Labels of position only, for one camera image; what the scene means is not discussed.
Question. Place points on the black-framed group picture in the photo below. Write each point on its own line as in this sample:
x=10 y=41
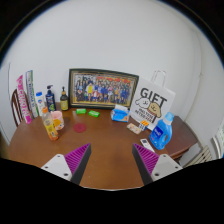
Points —
x=101 y=88

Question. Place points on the small orange and white box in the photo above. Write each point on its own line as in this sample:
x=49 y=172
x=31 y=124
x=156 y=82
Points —
x=144 y=125

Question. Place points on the white remote control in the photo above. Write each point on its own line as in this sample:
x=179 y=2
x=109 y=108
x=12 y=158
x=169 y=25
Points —
x=147 y=145

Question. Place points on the white blue-capped lotion bottle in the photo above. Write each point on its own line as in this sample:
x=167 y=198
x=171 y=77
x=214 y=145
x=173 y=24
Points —
x=40 y=104

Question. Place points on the pink and yellow mug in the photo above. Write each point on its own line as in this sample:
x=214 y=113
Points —
x=59 y=120

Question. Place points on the orange-capped clear drink bottle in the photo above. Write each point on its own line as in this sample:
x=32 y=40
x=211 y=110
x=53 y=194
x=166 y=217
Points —
x=50 y=128

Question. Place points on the brown wooden chair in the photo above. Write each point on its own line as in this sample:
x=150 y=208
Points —
x=16 y=108

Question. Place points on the green and white shuttlecock tube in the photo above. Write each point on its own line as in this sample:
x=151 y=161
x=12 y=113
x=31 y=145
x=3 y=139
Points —
x=32 y=95

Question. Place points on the pink shuttlecock tube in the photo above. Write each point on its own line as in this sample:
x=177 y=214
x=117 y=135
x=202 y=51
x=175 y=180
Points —
x=23 y=100

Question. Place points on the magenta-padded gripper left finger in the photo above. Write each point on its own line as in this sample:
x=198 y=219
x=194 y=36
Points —
x=77 y=159

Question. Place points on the small beige snack packet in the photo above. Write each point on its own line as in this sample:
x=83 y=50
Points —
x=134 y=128

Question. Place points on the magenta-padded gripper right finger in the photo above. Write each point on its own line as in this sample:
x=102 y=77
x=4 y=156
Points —
x=146 y=159

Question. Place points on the dark blue pump bottle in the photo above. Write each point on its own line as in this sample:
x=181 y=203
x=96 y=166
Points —
x=50 y=101

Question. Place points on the brown pump bottle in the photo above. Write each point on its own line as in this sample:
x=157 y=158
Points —
x=64 y=102

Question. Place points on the blue tissue pack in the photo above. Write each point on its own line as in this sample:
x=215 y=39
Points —
x=120 y=115

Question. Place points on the blue detergent bottle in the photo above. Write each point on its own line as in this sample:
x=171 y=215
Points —
x=160 y=133

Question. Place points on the white radiator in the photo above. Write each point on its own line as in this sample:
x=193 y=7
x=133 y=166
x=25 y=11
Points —
x=199 y=156

